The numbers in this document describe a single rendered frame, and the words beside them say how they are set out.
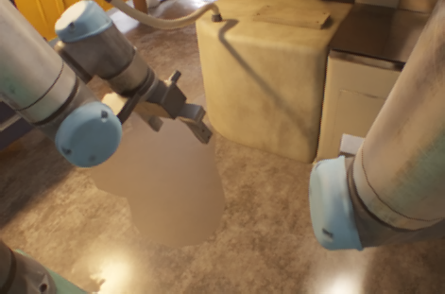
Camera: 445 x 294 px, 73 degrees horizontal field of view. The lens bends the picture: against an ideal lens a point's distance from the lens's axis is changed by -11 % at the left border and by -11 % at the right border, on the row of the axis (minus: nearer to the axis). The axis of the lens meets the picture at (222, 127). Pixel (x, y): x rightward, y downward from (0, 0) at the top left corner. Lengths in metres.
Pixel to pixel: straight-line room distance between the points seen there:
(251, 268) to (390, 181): 1.14
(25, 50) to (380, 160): 0.30
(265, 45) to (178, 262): 0.92
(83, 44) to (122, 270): 1.05
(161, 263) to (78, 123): 1.06
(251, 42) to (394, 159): 1.25
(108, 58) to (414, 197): 0.44
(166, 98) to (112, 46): 0.12
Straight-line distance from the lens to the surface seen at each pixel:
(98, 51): 0.50
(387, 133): 0.18
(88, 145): 0.38
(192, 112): 0.57
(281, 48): 1.36
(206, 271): 1.31
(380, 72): 1.29
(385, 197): 0.21
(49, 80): 0.36
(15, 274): 0.49
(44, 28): 3.35
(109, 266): 1.43
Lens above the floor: 1.16
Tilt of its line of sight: 38 degrees down
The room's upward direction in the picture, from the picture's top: 6 degrees counter-clockwise
